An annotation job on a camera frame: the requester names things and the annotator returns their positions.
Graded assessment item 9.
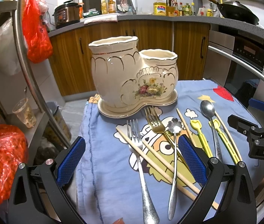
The white towel on counter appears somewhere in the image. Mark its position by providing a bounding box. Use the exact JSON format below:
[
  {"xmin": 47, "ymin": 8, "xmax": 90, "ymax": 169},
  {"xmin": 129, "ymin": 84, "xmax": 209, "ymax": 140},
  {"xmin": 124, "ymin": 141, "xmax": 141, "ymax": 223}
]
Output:
[{"xmin": 84, "ymin": 13, "xmax": 118, "ymax": 25}]

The cream ceramic utensil holder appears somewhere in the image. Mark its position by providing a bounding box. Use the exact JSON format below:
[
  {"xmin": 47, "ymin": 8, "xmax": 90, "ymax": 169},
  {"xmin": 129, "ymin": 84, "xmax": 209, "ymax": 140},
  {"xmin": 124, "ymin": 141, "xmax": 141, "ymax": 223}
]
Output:
[{"xmin": 88, "ymin": 36, "xmax": 179, "ymax": 118}]

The flower-shaped silver spoon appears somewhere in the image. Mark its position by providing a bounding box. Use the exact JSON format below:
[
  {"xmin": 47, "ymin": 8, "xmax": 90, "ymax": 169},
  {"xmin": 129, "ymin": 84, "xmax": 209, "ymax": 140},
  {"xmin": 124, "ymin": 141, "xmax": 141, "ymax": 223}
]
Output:
[{"xmin": 168, "ymin": 118, "xmax": 182, "ymax": 220}]

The yellow oil bottle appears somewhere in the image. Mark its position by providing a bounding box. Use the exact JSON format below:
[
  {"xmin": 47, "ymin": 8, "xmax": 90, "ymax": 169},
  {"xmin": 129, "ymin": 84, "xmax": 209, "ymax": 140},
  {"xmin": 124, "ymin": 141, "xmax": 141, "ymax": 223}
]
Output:
[{"xmin": 153, "ymin": 0, "xmax": 166, "ymax": 16}]

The red bag on shelf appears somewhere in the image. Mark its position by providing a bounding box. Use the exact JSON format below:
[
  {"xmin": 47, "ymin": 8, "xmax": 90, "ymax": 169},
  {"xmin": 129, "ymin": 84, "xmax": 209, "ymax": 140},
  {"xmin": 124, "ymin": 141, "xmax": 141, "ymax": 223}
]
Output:
[{"xmin": 0, "ymin": 124, "xmax": 28, "ymax": 205}]

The black wok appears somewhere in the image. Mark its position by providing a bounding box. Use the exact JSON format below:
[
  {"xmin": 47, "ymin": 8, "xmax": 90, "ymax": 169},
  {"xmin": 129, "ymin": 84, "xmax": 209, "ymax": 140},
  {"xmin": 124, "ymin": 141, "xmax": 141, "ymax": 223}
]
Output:
[{"xmin": 208, "ymin": 0, "xmax": 259, "ymax": 25}]

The plastic cup with straw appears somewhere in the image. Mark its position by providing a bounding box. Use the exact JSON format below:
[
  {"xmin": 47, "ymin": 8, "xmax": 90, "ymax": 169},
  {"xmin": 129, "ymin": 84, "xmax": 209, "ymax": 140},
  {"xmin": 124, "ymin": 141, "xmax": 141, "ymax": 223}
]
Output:
[{"xmin": 12, "ymin": 86, "xmax": 37, "ymax": 128}]

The hanging red plastic bag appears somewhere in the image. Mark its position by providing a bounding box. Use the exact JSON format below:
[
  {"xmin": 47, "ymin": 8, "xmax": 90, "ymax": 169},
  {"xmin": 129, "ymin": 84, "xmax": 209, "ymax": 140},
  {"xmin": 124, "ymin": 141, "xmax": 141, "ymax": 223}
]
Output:
[{"xmin": 22, "ymin": 0, "xmax": 53, "ymax": 64}]

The wooden knife block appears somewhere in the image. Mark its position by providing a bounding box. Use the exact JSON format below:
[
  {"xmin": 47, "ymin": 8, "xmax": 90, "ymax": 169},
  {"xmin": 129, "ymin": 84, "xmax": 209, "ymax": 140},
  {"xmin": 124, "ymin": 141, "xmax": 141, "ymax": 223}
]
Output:
[{"xmin": 166, "ymin": 6, "xmax": 175, "ymax": 17}]

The blue cartoon cloth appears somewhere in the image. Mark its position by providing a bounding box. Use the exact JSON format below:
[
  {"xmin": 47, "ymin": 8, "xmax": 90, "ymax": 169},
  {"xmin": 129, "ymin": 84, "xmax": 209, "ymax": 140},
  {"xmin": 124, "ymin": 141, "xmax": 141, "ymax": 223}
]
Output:
[{"xmin": 76, "ymin": 80, "xmax": 264, "ymax": 223}]

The large silver spoon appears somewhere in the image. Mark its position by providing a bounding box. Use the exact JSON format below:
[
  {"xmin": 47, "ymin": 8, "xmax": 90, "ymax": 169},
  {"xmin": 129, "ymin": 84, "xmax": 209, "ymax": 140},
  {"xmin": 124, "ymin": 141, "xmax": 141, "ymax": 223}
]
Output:
[{"xmin": 200, "ymin": 100, "xmax": 223, "ymax": 162}]

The white plastic bag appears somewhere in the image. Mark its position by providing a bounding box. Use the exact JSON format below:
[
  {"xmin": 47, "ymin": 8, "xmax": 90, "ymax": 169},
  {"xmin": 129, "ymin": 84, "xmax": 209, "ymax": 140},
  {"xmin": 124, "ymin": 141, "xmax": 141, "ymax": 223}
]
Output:
[{"xmin": 0, "ymin": 18, "xmax": 21, "ymax": 76}]

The steel oven handle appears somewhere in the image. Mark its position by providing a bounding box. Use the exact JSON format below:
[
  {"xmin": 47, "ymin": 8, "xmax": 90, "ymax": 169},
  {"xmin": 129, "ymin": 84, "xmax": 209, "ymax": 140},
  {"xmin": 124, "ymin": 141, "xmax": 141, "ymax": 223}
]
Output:
[{"xmin": 208, "ymin": 46, "xmax": 264, "ymax": 82}]

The gold fork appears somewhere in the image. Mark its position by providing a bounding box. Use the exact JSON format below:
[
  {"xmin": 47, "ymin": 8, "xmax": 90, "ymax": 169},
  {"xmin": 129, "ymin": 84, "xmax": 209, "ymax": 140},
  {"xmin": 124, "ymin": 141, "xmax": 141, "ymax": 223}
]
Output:
[{"xmin": 144, "ymin": 106, "xmax": 186, "ymax": 163}]

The silver fork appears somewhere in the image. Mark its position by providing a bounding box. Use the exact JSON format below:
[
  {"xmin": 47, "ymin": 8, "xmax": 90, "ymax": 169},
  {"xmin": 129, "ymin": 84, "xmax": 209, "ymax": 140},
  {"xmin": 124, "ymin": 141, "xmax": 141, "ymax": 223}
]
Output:
[{"xmin": 126, "ymin": 119, "xmax": 159, "ymax": 223}]

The electric pressure cooker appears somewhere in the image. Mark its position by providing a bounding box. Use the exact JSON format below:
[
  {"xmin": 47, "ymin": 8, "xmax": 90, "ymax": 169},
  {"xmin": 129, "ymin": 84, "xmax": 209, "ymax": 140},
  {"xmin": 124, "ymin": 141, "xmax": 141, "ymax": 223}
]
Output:
[{"xmin": 54, "ymin": 0, "xmax": 82, "ymax": 29}]

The metal shelf rack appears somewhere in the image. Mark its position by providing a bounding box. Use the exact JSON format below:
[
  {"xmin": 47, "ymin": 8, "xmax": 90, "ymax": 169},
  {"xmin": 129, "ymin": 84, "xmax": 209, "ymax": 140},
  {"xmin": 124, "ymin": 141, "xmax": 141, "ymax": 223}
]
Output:
[{"xmin": 0, "ymin": 0, "xmax": 71, "ymax": 148}]

